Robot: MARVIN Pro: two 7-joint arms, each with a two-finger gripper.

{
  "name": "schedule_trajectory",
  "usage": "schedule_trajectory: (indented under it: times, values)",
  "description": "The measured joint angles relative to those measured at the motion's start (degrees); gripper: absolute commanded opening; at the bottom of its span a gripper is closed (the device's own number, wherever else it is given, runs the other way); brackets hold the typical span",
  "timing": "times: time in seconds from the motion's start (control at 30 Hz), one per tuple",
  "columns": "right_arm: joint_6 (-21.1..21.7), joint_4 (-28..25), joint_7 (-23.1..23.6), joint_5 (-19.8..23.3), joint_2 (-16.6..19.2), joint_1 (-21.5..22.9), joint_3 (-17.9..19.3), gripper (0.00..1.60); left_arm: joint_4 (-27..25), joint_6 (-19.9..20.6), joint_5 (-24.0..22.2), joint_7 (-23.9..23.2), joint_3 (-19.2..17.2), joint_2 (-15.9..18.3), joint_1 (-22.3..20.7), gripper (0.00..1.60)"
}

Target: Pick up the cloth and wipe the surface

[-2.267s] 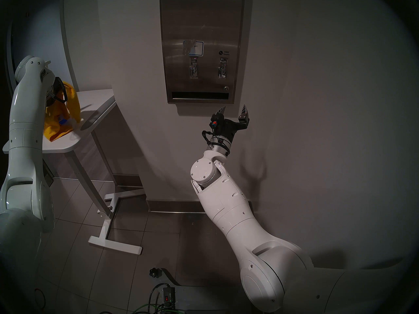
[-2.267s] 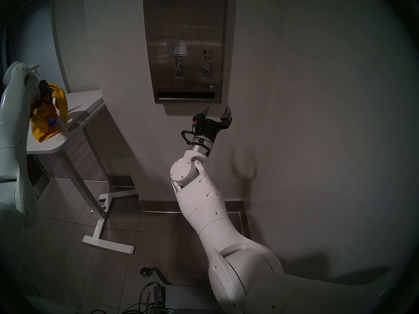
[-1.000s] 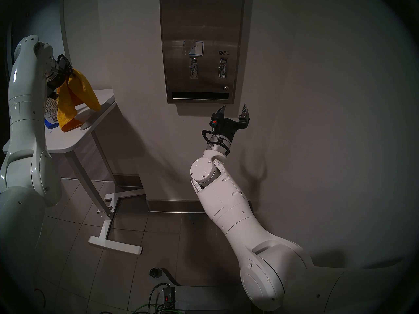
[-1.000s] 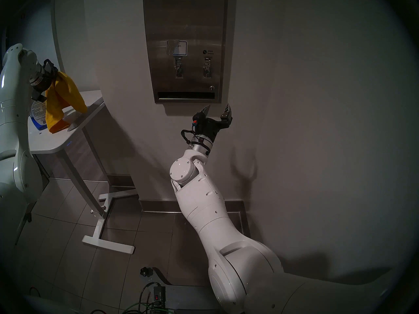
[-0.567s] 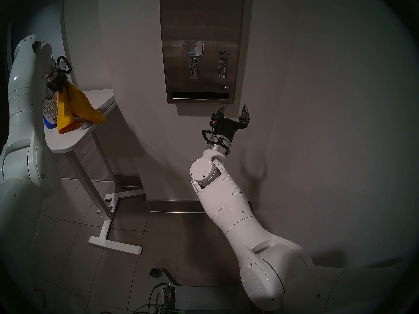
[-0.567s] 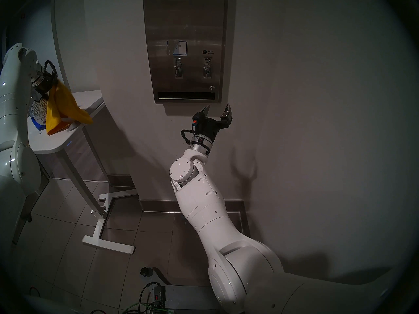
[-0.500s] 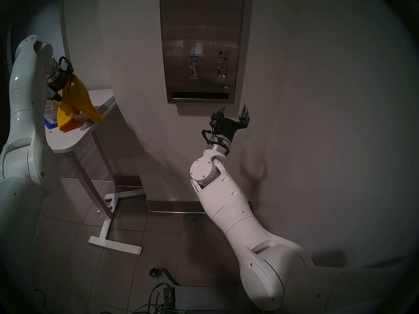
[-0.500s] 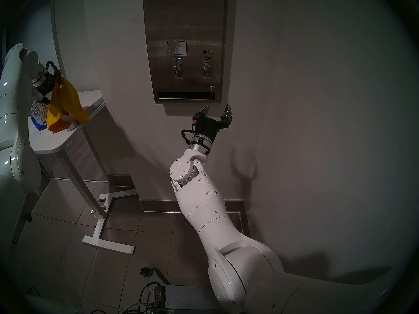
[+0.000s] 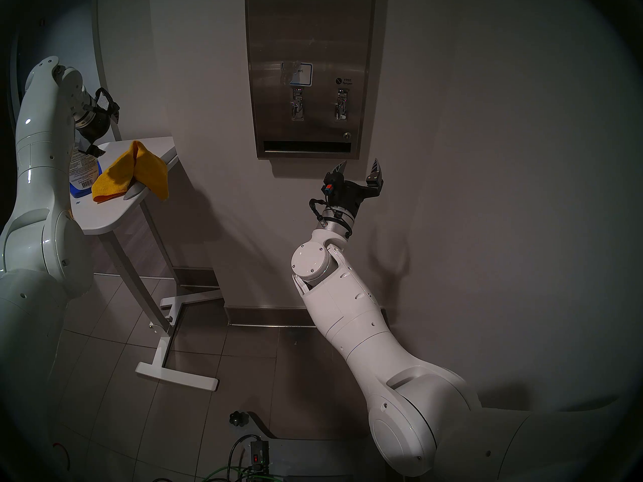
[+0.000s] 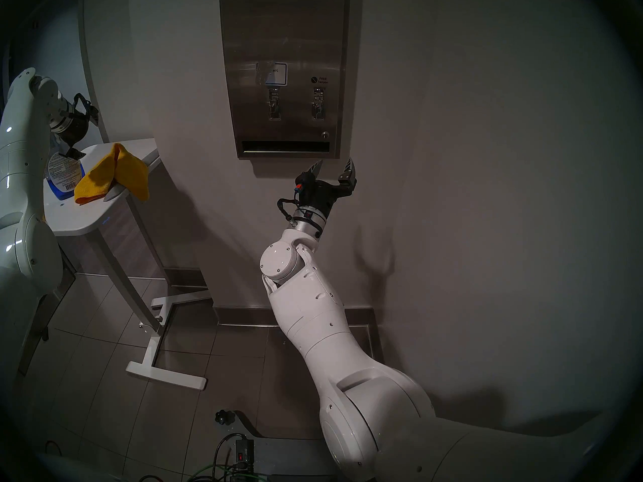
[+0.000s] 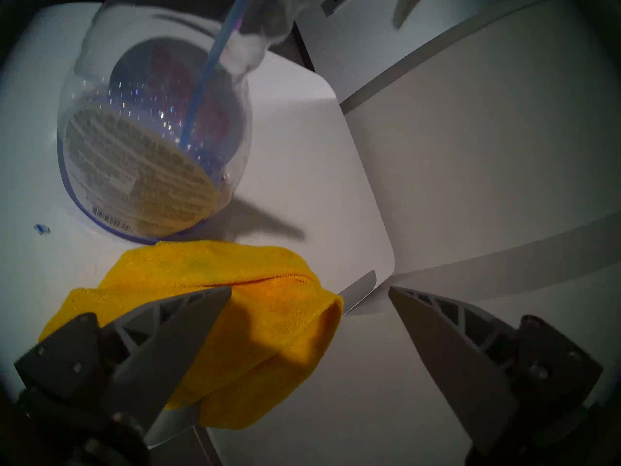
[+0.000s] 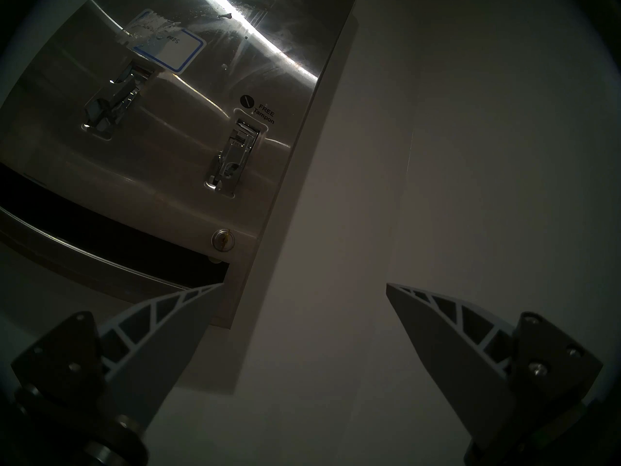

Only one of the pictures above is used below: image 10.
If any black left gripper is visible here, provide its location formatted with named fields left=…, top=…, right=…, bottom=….
left=56, top=98, right=99, bottom=148

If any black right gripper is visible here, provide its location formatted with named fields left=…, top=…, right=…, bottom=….
left=297, top=157, right=358, bottom=219

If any yellow microfibre cloth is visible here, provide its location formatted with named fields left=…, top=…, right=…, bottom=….
left=74, top=143, right=150, bottom=205

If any spray bottle with blue liquid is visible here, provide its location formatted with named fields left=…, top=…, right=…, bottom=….
left=44, top=135, right=86, bottom=200

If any white side table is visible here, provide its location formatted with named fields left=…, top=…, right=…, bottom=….
left=43, top=138, right=211, bottom=391

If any black power box red light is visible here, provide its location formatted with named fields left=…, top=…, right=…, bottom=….
left=234, top=438, right=255, bottom=469

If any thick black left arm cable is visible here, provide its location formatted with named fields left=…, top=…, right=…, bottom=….
left=73, top=92, right=98, bottom=123

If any braided black right arm cable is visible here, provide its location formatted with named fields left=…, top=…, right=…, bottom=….
left=276, top=197, right=302, bottom=223

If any stainless steel wall dispenser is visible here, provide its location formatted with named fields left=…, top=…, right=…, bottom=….
left=219, top=0, right=352, bottom=159

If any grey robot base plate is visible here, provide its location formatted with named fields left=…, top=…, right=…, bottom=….
left=231, top=411, right=342, bottom=482

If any black base cable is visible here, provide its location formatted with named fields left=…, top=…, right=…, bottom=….
left=212, top=433, right=247, bottom=482

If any green base cable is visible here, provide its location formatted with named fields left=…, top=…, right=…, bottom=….
left=186, top=463, right=237, bottom=482

